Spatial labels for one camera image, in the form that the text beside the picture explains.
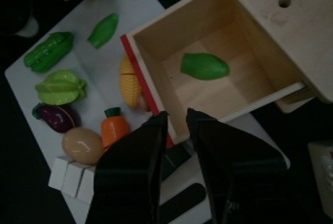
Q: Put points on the green corn husk piece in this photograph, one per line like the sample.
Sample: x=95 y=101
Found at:
x=104 y=30

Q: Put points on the orange toy carrot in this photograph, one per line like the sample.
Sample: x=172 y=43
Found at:
x=113 y=127

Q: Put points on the green toy lime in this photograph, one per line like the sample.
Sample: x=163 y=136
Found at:
x=203 y=66

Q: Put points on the white small box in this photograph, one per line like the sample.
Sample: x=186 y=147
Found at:
x=71 y=179

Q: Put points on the light green toy cabbage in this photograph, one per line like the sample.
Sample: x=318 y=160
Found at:
x=58 y=87

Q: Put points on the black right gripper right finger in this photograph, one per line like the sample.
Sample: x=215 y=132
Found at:
x=242 y=169

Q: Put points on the green toy cucumber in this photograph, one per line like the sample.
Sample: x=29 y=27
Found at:
x=48 y=52

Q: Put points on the wooden drawer with red edge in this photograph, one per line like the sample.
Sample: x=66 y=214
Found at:
x=207 y=62

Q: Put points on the wooden cabinet box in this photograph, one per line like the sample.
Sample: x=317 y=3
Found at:
x=286 y=26

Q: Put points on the white cutting board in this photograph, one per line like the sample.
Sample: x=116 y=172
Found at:
x=95 y=72

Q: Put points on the yellow toy corn cob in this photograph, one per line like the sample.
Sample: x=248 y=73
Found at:
x=128 y=85

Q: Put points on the white box with pattern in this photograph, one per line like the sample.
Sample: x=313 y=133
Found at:
x=322 y=177

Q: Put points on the black round object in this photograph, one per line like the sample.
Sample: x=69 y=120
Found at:
x=14 y=13

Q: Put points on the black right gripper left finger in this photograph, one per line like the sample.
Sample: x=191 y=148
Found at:
x=129 y=172

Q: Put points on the beige toy egg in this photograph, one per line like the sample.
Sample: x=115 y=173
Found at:
x=81 y=145

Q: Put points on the black toy knife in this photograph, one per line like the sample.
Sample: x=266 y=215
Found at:
x=179 y=182

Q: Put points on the purple toy eggplant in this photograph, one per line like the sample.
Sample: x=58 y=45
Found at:
x=57 y=117

